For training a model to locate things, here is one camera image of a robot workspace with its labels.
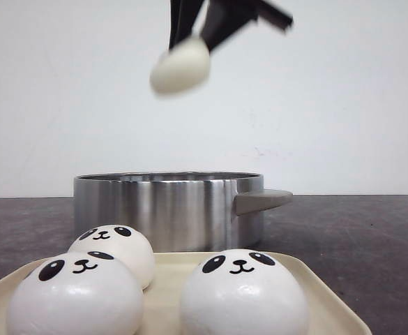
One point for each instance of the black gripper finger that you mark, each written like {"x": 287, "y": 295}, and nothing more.
{"x": 183, "y": 14}
{"x": 223, "y": 19}

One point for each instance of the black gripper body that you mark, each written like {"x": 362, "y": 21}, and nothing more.
{"x": 275, "y": 16}

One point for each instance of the panda bun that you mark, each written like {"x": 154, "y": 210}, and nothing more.
{"x": 184, "y": 67}
{"x": 77, "y": 293}
{"x": 242, "y": 291}
{"x": 124, "y": 243}

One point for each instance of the stainless steel pot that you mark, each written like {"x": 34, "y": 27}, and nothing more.
{"x": 179, "y": 211}

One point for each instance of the cream plastic tray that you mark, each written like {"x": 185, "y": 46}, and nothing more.
{"x": 328, "y": 313}

